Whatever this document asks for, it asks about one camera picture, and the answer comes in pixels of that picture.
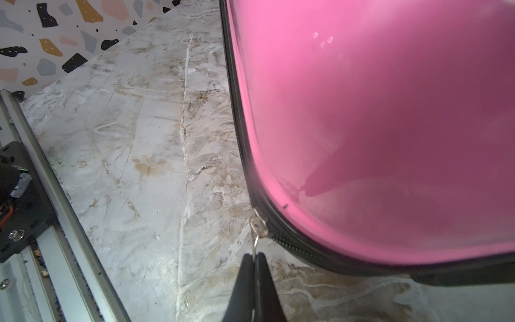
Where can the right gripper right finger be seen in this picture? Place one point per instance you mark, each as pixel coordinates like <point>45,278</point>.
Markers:
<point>267,307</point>

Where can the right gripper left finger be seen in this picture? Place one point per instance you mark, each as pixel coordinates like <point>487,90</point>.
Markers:
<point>242,300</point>

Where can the silver zipper pull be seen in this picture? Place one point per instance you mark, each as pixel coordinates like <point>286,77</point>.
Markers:
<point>259,230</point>

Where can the pink hard-shell suitcase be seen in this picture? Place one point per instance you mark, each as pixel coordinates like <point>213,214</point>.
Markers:
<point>377,137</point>

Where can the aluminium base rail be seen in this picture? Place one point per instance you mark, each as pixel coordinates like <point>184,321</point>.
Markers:
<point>49,269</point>

